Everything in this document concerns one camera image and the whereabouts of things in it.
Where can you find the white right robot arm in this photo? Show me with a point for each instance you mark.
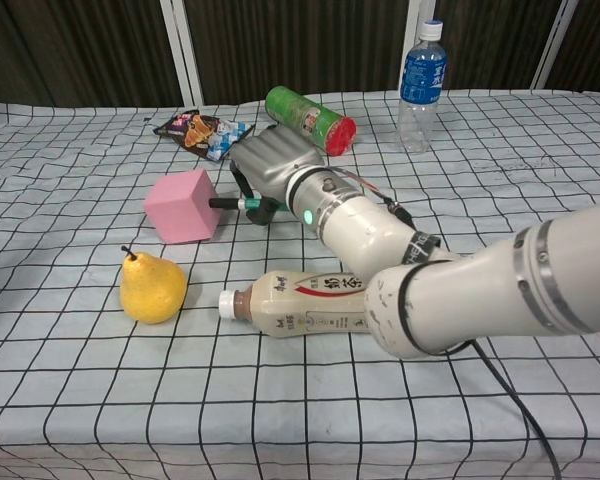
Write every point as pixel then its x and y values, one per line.
pixel 430 270

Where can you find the milk tea bottle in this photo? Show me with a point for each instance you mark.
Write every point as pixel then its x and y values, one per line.
pixel 300 302

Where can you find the white metal frame post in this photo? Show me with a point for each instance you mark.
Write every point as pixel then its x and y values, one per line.
pixel 414 30
pixel 550 45
pixel 182 50

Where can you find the yellow pear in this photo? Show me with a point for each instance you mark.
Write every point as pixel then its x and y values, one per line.
pixel 152 290

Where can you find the green chips can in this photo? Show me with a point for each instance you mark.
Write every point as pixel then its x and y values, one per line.
pixel 310 120

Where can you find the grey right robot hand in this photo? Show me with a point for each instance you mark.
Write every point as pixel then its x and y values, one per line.
pixel 275 165

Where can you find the green white marker pen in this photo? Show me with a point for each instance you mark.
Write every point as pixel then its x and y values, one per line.
pixel 230 203

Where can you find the checked white tablecloth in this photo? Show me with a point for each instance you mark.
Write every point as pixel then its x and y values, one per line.
pixel 230 400

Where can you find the blue label water bottle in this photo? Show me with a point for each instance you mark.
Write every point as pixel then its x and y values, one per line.
pixel 422 85

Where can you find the dark snack packet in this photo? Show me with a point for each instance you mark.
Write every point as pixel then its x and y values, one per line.
pixel 205 132

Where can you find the pink foam cube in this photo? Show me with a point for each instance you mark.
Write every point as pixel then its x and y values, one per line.
pixel 182 207

